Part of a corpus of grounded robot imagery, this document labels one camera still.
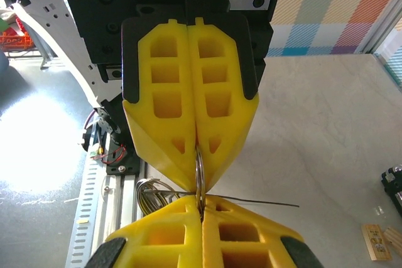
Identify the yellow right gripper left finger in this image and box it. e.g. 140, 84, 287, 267
84, 195, 204, 268

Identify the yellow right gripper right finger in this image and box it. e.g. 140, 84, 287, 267
203, 196, 323, 268

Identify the silver key ring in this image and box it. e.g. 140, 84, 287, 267
141, 191, 177, 216
193, 150, 208, 214
136, 178, 168, 206

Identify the red plastic crate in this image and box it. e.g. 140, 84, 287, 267
0, 16, 34, 53

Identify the wooden tag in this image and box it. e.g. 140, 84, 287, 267
360, 223, 393, 262

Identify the black hard case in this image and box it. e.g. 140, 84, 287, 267
381, 163, 402, 217

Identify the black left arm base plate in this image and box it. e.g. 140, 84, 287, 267
105, 142, 142, 176

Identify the long aluminium base rail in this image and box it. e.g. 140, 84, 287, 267
94, 163, 149, 268

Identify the perforated metal cable duct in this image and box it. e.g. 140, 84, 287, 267
64, 154, 109, 268

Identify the aluminium frame post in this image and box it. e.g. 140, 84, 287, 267
357, 0, 402, 59

